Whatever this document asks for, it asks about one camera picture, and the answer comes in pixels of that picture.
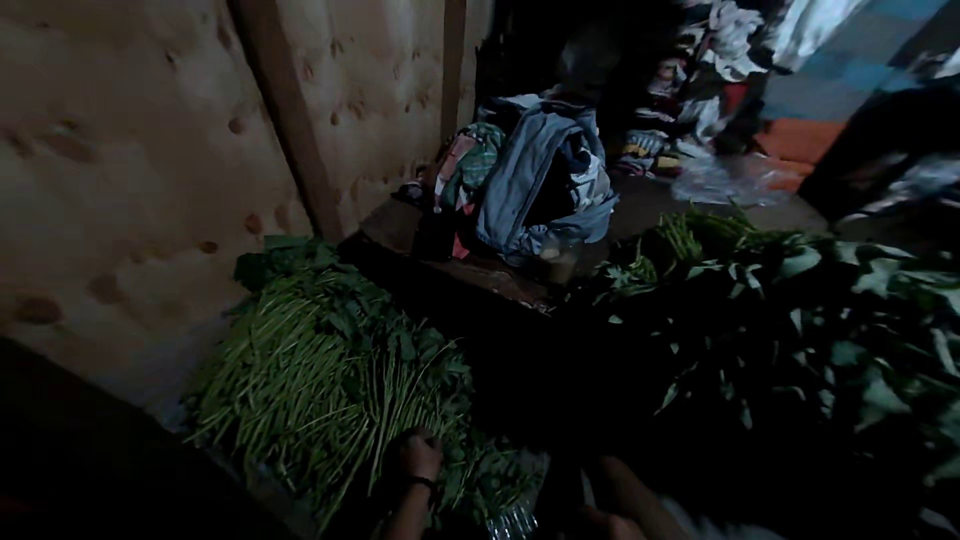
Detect person's right hand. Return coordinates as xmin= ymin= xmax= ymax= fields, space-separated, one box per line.
xmin=576 ymin=504 xmax=648 ymax=540

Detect person's left hand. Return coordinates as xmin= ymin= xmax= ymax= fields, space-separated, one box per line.
xmin=399 ymin=426 xmax=444 ymax=485

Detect person's left forearm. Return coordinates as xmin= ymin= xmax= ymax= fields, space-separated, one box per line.
xmin=381 ymin=475 xmax=438 ymax=540

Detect person's legs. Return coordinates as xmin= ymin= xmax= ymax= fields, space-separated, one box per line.
xmin=596 ymin=455 xmax=783 ymax=540

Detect clear ribbed plastic container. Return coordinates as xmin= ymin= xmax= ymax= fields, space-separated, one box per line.
xmin=486 ymin=502 xmax=540 ymax=540

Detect pile of green leafy stems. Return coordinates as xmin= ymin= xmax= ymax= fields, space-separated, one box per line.
xmin=182 ymin=234 xmax=550 ymax=537

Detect low wooden platform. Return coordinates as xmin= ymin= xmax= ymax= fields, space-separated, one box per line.
xmin=341 ymin=196 xmax=571 ymax=315

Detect clear plastic jar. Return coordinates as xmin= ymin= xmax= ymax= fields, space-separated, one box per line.
xmin=537 ymin=228 xmax=586 ymax=286

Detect pile of clothes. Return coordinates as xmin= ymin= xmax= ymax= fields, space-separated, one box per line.
xmin=395 ymin=91 xmax=621 ymax=267

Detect heap of broad dark-green leaves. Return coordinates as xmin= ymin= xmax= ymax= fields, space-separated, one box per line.
xmin=567 ymin=206 xmax=960 ymax=535

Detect clear plastic bag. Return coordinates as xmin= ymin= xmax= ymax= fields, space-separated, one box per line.
xmin=669 ymin=153 xmax=795 ymax=208

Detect stack of folded garments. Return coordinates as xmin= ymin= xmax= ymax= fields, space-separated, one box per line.
xmin=615 ymin=56 xmax=687 ymax=180

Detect orange cloth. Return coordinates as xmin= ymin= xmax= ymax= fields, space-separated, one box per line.
xmin=752 ymin=117 xmax=848 ymax=193

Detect white hanging cloth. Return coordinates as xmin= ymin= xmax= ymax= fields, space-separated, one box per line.
xmin=763 ymin=0 xmax=871 ymax=74

